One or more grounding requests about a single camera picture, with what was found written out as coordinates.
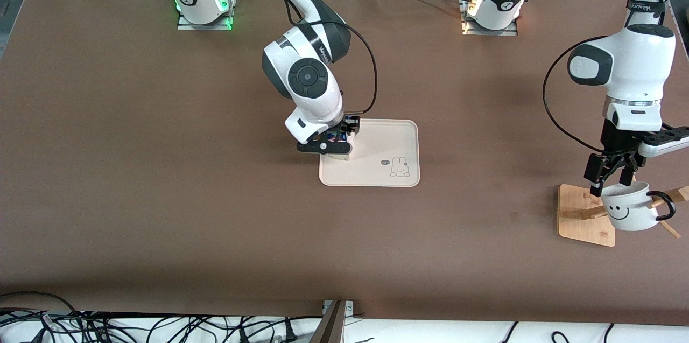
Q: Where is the black cable tangle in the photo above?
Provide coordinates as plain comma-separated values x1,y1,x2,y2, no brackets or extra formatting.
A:
0,292,324,343

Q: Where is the cream rabbit print tray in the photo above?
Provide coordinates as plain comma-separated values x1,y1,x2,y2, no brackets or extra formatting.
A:
319,118,420,187

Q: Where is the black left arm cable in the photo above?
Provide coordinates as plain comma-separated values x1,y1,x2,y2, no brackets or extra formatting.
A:
517,0,668,154

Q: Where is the small aluminium corner bracket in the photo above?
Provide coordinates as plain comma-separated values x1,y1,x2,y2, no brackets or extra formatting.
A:
322,300,356,316

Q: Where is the grey metal profile bar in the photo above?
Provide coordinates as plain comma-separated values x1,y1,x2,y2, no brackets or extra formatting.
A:
310,300,348,343

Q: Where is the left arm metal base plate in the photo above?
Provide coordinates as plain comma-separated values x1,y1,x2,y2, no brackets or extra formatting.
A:
460,0,518,37

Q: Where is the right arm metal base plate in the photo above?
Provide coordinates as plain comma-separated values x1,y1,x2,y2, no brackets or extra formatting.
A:
177,0,237,31

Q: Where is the blue white milk carton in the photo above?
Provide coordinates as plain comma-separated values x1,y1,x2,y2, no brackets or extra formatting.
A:
321,131,354,164

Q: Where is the wooden mug stand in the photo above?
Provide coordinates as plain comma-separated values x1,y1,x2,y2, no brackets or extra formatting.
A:
557,171,689,247

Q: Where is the white smiley face cup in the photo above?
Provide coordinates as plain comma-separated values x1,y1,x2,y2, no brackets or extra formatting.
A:
600,181,676,232

